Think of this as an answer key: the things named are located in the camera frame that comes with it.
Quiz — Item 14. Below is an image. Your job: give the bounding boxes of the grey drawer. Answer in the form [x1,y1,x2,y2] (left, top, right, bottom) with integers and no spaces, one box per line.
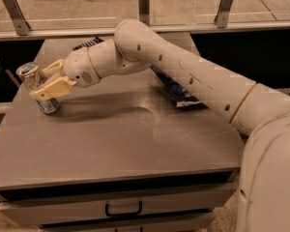
[39,213,215,232]
[0,182,236,225]

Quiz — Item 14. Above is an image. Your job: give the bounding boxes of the metal railing bracket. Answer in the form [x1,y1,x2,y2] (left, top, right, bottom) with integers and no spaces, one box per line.
[2,0,31,36]
[138,0,150,25]
[214,0,233,28]

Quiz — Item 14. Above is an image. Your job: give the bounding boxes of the left metal railing bracket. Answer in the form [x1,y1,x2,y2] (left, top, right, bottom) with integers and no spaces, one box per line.
[2,0,31,36]

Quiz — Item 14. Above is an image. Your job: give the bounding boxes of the black upper drawer handle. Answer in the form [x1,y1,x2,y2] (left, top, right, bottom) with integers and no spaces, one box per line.
[104,201,143,218]

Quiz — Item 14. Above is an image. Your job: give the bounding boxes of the silver blue redbull can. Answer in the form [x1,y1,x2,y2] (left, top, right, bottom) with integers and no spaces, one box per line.
[16,62,60,114]

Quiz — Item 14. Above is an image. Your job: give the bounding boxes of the right metal railing bracket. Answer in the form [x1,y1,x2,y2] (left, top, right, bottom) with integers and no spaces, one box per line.
[214,0,233,28]

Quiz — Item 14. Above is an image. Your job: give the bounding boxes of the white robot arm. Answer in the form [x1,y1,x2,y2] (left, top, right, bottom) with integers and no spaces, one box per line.
[89,19,290,232]

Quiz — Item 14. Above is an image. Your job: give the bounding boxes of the lower grey drawer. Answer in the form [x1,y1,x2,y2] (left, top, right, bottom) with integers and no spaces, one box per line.
[39,213,215,232]

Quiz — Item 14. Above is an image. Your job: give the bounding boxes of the middle metal railing bracket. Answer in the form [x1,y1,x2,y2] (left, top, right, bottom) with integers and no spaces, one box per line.
[138,0,150,25]

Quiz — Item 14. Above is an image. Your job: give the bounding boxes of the blue Kettle chip bag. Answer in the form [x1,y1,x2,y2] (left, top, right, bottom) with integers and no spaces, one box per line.
[151,65,204,108]

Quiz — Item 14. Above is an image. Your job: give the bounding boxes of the upper grey drawer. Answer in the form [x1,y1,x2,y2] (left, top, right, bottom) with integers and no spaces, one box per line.
[0,182,236,225]

